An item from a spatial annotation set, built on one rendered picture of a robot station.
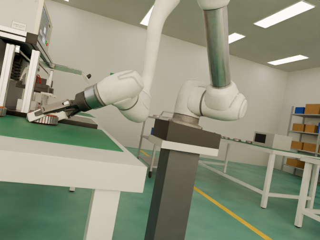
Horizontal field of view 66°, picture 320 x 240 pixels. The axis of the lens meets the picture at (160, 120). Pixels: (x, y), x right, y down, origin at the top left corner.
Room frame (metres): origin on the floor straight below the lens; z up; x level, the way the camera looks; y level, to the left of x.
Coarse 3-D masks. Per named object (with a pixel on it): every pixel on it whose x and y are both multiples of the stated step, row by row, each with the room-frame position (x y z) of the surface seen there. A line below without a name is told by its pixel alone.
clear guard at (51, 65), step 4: (48, 64) 1.51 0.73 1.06; (52, 64) 1.48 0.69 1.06; (56, 64) 1.47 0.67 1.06; (52, 68) 1.64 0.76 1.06; (56, 68) 1.61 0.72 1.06; (60, 68) 1.58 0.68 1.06; (64, 68) 1.55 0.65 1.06; (68, 68) 1.52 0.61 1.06; (72, 68) 1.50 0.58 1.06; (68, 72) 1.72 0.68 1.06; (72, 72) 1.68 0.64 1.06; (76, 72) 1.64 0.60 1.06; (80, 72) 1.61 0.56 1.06; (84, 76) 1.59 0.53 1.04; (88, 80) 1.55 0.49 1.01; (88, 84) 1.75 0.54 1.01
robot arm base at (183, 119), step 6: (174, 114) 1.41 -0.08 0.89; (180, 114) 1.38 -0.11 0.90; (168, 120) 1.50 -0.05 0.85; (174, 120) 1.35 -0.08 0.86; (180, 120) 1.36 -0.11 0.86; (186, 120) 1.37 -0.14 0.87; (192, 120) 1.37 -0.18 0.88; (198, 120) 1.41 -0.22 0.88; (192, 126) 1.36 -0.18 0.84; (198, 126) 1.36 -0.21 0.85
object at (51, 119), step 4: (28, 112) 0.92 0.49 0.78; (44, 116) 0.92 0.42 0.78; (48, 116) 0.93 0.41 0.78; (52, 116) 0.94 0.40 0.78; (56, 116) 0.97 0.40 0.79; (28, 120) 0.93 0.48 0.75; (36, 120) 0.91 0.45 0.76; (40, 120) 0.91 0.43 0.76; (44, 120) 0.92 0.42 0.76; (48, 120) 0.93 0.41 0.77; (52, 120) 0.94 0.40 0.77; (56, 120) 0.96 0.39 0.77; (48, 124) 0.93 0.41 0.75; (52, 124) 0.95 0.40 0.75
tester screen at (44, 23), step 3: (42, 12) 1.22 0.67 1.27; (42, 15) 1.24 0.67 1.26; (45, 15) 1.31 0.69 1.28; (42, 18) 1.25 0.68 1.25; (45, 18) 1.32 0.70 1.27; (42, 21) 1.26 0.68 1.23; (45, 21) 1.34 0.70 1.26; (48, 21) 1.42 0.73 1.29; (42, 24) 1.28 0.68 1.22; (45, 24) 1.35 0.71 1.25; (48, 24) 1.44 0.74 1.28; (42, 27) 1.29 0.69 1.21; (45, 27) 1.37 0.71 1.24; (39, 30) 1.22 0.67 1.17; (42, 30) 1.31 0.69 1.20; (39, 33) 1.24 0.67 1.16; (42, 33) 1.32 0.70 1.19; (42, 36) 1.33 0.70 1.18; (45, 36) 1.42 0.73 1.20
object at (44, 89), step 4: (16, 84) 1.22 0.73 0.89; (20, 84) 1.23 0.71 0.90; (36, 84) 1.25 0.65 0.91; (40, 84) 1.26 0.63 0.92; (44, 84) 1.27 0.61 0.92; (24, 88) 1.24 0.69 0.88; (36, 88) 1.25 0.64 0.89; (40, 88) 1.26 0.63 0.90; (44, 88) 1.27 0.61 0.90; (48, 88) 1.28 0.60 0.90; (44, 92) 1.27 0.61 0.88; (48, 92) 1.31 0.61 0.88
